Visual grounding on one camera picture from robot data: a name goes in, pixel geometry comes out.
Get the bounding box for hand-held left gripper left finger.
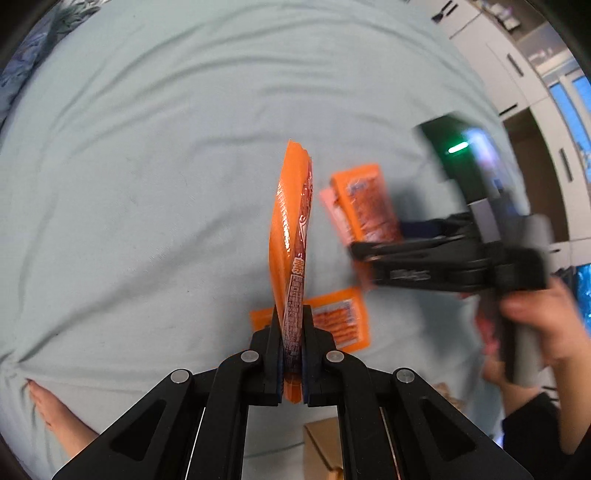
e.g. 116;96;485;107
52;318;283;480

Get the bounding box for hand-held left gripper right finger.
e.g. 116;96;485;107
302;307;532;480

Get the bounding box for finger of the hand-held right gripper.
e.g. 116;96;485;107
399;213;472;241
348;235;469;267

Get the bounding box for orange snack packet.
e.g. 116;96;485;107
330;164;403;246
268;138;316;404
249;286;371;352

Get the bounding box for pink snack packet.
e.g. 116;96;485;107
320;187;354;244

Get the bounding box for person's right forearm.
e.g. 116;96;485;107
551;355;591;457

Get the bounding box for person's right hand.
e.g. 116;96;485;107
478;278;591;385

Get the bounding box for person's left foot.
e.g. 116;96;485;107
28;378;101;463

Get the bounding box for window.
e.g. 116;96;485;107
547;68;591;172

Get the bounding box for person's black pants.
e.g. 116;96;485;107
501;391;563;464

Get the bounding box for white drawer cabinet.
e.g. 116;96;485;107
428;0;591;261

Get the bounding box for large purple floral pillow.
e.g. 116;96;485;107
0;14;63;118

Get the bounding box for blue-green knit cloth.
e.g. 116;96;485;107
54;0;103;20

